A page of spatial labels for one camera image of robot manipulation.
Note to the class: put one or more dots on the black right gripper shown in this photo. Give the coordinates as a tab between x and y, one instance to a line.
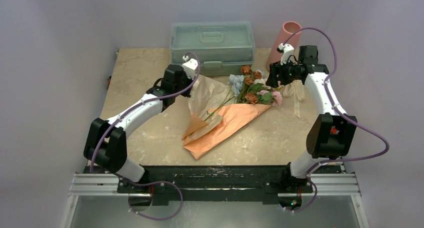
274	76

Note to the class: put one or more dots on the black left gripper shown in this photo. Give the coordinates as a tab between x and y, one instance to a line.
189	81

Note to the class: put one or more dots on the beige ribbon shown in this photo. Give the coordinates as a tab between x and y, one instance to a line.
296	91

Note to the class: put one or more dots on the artificial flower bouquet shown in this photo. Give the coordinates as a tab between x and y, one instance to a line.
248	88

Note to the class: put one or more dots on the orange wrapping paper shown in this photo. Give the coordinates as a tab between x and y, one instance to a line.
215	116

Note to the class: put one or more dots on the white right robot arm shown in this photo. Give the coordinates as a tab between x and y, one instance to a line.
331	135

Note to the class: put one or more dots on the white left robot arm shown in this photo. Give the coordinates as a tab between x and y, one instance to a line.
106	143

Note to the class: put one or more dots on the green plastic toolbox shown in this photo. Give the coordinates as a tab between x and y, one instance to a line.
222	47

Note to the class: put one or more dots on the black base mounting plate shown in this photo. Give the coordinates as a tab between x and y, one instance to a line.
268	184

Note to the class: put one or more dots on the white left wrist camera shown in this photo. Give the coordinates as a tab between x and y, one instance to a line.
190	66

